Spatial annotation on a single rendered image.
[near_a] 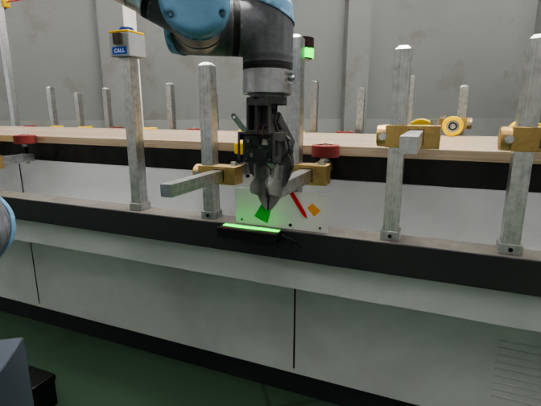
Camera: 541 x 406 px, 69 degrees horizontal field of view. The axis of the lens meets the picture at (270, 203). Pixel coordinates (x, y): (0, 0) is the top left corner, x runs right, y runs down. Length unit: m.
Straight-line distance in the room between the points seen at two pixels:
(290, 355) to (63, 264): 1.08
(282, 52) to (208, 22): 0.19
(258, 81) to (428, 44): 5.17
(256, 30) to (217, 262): 0.71
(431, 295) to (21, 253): 1.78
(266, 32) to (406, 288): 0.68
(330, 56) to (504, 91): 2.60
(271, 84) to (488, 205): 0.72
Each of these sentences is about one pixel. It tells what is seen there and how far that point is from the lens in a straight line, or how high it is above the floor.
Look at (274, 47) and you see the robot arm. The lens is 0.72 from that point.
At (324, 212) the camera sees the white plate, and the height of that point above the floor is 0.75.
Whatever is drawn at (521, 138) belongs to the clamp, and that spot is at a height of 0.95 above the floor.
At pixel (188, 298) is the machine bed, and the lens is 1.58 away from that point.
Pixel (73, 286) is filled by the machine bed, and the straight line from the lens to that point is 1.98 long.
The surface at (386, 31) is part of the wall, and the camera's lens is 5.52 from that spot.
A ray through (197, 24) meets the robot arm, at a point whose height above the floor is 1.11.
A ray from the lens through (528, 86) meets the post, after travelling 0.96.
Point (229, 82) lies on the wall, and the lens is 4.83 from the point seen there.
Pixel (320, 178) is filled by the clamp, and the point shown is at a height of 0.84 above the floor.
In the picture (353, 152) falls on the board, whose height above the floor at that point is 0.88.
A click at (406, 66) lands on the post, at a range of 0.95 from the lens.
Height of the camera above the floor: 1.00
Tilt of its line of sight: 13 degrees down
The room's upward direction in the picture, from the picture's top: straight up
